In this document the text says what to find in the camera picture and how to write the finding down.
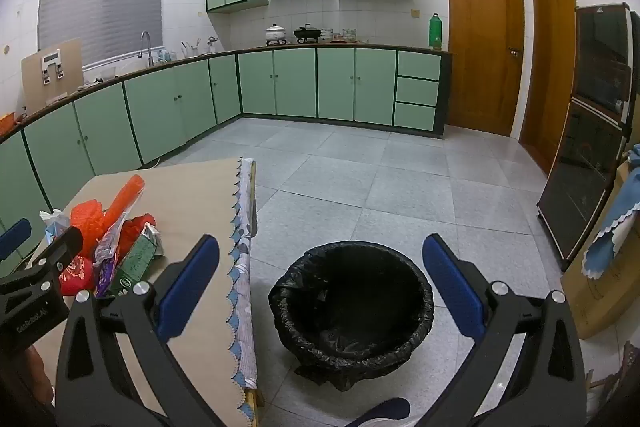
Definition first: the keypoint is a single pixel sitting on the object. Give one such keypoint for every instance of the blue cloth with white trim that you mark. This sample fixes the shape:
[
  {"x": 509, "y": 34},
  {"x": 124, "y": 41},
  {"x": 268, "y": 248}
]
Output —
[{"x": 620, "y": 207}]

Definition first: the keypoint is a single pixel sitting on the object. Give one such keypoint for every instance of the red printed snack packet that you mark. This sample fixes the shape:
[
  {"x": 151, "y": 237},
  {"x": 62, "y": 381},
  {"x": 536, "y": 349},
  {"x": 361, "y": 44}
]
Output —
[{"x": 75, "y": 274}]

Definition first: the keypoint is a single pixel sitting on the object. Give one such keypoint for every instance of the black wok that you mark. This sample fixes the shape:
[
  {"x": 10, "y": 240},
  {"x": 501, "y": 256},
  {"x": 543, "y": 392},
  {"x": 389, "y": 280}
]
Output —
[{"x": 306, "y": 34}]

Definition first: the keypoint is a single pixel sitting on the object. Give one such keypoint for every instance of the steel kitchen faucet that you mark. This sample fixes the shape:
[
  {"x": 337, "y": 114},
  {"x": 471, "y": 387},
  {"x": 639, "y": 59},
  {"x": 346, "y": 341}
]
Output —
[{"x": 146, "y": 42}]

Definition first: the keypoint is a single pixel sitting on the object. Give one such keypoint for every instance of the green bottle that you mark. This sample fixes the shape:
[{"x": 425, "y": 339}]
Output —
[{"x": 435, "y": 32}]

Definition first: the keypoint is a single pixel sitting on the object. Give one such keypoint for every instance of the grey window blind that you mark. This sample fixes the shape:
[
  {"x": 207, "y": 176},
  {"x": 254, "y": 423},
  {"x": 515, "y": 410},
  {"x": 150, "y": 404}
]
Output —
[{"x": 102, "y": 2}]

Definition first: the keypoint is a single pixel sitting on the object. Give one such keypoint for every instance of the black lined waste bin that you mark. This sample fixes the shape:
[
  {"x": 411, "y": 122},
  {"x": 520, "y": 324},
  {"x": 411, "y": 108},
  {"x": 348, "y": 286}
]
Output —
[{"x": 350, "y": 287}]

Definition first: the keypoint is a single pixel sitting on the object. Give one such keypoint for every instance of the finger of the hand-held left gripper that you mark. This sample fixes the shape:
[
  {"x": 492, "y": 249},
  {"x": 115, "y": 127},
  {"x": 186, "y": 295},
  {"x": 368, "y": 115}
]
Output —
[
  {"x": 60, "y": 252},
  {"x": 14, "y": 237}
]

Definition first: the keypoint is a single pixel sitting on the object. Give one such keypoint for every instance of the long orange mesh wrapper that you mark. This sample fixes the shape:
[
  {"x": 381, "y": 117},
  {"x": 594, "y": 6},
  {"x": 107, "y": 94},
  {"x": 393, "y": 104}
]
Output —
[{"x": 125, "y": 199}]

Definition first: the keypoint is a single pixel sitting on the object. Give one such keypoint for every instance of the black glass cabinet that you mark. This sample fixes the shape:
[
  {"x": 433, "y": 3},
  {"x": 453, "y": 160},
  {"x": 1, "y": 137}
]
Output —
[{"x": 580, "y": 157}]

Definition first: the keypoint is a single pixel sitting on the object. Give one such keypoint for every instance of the white cooking pot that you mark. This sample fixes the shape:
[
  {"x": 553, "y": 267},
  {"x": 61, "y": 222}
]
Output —
[{"x": 275, "y": 34}]

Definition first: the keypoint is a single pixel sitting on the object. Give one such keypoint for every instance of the large plain cardboard box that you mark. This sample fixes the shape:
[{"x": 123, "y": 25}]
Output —
[{"x": 600, "y": 302}]

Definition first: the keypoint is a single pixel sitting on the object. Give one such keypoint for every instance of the utensil holder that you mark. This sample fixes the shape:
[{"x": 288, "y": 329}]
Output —
[{"x": 190, "y": 49}]

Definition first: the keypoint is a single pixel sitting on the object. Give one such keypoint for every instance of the orange container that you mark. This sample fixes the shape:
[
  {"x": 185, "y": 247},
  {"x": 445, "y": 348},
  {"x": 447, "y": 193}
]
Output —
[{"x": 7, "y": 123}]

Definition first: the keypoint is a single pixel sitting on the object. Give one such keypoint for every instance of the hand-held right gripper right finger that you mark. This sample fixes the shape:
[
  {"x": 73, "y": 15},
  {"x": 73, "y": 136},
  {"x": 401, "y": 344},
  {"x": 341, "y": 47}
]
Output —
[{"x": 452, "y": 279}]

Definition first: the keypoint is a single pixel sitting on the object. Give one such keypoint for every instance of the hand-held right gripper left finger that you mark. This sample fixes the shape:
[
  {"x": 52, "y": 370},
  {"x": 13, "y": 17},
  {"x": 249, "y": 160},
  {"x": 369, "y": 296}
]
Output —
[{"x": 192, "y": 277}]

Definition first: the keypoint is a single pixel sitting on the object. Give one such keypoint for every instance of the cardboard box with white label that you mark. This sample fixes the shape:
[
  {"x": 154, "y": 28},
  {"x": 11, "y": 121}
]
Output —
[{"x": 50, "y": 77}]

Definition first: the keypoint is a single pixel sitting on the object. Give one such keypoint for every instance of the red plastic bag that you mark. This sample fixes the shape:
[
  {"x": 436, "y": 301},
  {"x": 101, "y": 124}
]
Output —
[{"x": 137, "y": 229}]

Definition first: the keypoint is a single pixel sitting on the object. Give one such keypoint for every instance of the floral blue-trimmed tablecloth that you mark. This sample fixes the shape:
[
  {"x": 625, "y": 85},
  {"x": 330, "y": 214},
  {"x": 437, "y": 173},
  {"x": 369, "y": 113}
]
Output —
[{"x": 245, "y": 227}]

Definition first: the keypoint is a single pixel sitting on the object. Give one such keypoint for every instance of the green kitchen base cabinets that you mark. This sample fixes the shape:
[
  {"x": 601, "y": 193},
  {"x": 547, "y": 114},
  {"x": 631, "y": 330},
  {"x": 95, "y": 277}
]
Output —
[{"x": 295, "y": 82}]

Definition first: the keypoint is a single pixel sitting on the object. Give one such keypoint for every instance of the orange mesh bag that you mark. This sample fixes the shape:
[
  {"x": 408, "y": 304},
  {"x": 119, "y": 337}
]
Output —
[{"x": 87, "y": 222}]

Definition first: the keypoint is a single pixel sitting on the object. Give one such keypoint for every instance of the closed wooden door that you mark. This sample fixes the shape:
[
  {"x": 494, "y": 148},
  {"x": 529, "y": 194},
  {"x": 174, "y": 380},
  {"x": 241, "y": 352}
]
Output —
[{"x": 482, "y": 42}]

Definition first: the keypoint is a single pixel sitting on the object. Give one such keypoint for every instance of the purple clear wrapper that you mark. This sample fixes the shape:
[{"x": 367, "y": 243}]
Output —
[{"x": 105, "y": 267}]

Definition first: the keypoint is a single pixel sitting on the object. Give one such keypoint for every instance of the wooden door in frame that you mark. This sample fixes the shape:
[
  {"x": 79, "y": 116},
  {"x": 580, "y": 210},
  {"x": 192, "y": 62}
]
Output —
[{"x": 550, "y": 72}]

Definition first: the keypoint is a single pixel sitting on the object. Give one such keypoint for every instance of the table with beige cloth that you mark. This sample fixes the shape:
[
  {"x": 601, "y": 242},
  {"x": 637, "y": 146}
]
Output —
[{"x": 200, "y": 202}]

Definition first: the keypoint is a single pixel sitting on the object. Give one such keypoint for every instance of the person's left hand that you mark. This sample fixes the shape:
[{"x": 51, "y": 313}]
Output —
[{"x": 39, "y": 377}]

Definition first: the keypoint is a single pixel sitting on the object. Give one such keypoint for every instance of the white packet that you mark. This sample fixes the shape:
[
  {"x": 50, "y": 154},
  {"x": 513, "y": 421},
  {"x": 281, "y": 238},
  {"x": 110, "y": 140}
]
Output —
[{"x": 55, "y": 227}]

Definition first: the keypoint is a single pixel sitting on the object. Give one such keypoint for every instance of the green snack packet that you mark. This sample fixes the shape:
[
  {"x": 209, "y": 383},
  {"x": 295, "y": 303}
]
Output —
[{"x": 137, "y": 259}]

